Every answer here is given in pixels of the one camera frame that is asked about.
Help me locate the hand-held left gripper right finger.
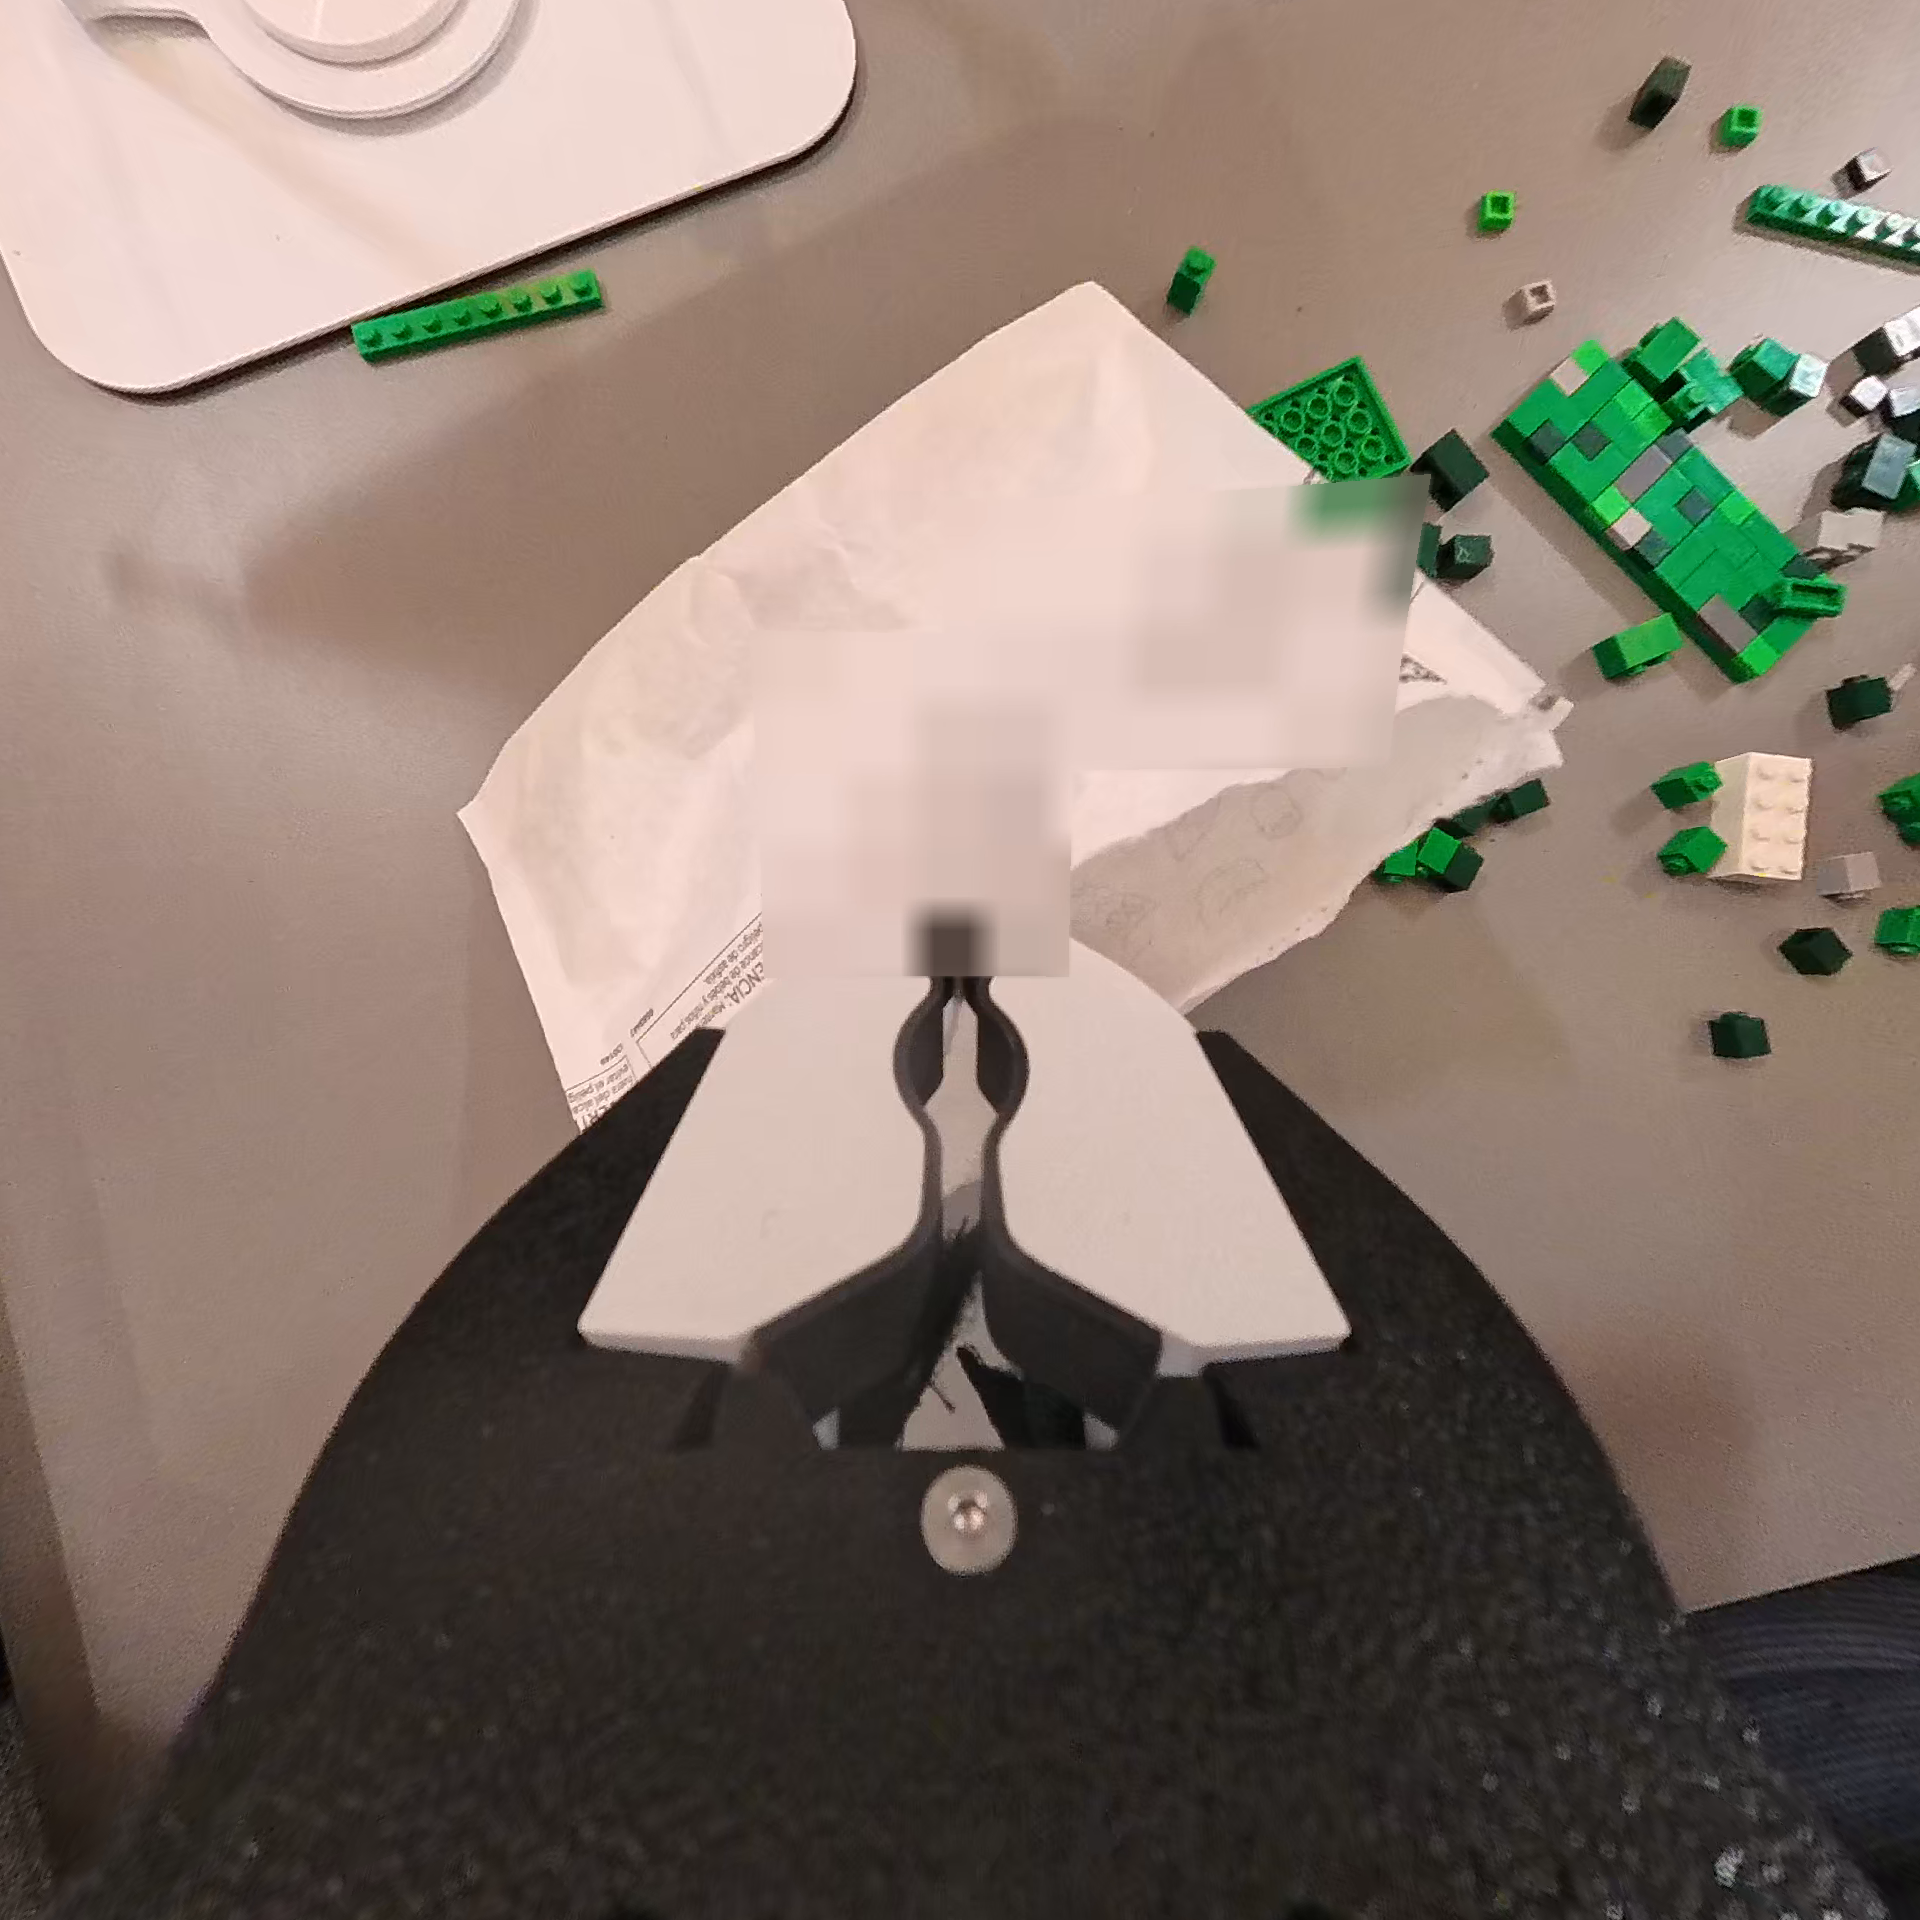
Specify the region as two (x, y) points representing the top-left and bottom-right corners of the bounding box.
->
(959, 972), (1352, 1454)

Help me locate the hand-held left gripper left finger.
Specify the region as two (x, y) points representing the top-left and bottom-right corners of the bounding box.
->
(576, 976), (961, 1454)

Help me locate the white paper bag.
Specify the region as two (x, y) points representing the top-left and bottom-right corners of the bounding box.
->
(457, 282), (1573, 1143)

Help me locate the white toy brick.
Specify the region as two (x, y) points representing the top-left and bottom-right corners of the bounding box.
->
(1709, 750), (1814, 884)

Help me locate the green square toy plate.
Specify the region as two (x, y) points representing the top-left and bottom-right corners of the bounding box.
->
(1248, 356), (1413, 486)

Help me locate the dark blue cloth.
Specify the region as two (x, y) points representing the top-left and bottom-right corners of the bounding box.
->
(1687, 1560), (1920, 1876)

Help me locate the green mosaic brick assembly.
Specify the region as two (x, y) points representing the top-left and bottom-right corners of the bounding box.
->
(1492, 343), (1848, 684)

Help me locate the long green toy plate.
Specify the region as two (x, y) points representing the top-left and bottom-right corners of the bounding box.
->
(351, 275), (608, 367)
(1746, 184), (1920, 263)

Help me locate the pile of mixed toy bricks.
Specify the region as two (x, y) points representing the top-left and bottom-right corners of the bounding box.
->
(1626, 307), (1920, 572)

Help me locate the white plastic tray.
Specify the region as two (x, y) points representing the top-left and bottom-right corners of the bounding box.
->
(0, 0), (856, 396)

